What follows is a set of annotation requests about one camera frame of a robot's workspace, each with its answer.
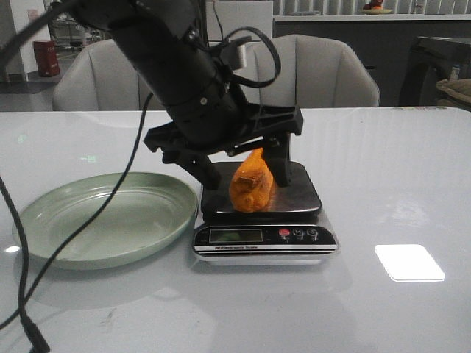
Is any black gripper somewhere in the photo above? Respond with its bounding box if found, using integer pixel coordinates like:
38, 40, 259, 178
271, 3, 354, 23
144, 84, 303, 190

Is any yellow corn cob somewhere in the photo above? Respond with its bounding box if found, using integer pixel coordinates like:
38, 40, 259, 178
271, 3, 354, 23
229, 148, 274, 213

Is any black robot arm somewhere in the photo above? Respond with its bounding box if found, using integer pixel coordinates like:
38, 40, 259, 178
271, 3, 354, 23
68, 1, 303, 190

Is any black silver kitchen scale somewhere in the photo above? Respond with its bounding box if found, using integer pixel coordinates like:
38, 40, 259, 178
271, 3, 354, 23
192, 162, 340, 265

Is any light green plate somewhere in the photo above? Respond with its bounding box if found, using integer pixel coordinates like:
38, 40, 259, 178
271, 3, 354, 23
20, 172, 198, 270

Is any right grey armchair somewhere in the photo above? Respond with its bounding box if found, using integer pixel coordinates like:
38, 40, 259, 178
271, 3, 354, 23
242, 35, 380, 108

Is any grey armchair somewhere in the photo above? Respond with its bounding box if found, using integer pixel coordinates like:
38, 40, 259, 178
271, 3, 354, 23
242, 35, 380, 108
52, 39, 150, 111

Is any white cabinet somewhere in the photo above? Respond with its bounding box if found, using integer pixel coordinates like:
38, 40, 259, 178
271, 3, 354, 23
205, 0, 274, 78

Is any left grey armchair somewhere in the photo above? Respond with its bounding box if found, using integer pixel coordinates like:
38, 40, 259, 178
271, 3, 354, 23
52, 39, 150, 111

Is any grey counter with white top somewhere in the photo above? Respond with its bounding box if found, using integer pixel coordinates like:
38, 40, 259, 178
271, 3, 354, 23
274, 14, 470, 107

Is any fruit plate on counter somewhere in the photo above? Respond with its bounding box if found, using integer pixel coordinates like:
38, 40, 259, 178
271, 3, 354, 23
359, 0, 393, 15

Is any dark appliance at right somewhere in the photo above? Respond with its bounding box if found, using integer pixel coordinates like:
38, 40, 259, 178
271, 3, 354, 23
398, 36, 470, 107

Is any red trash bin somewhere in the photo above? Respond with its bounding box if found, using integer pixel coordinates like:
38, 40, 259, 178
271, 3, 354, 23
33, 40, 60, 77

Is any beige cushion at right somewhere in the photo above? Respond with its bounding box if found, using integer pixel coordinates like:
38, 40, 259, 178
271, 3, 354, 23
436, 79, 471, 111

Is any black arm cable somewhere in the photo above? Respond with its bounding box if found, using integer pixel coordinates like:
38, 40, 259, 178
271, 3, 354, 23
0, 0, 282, 353

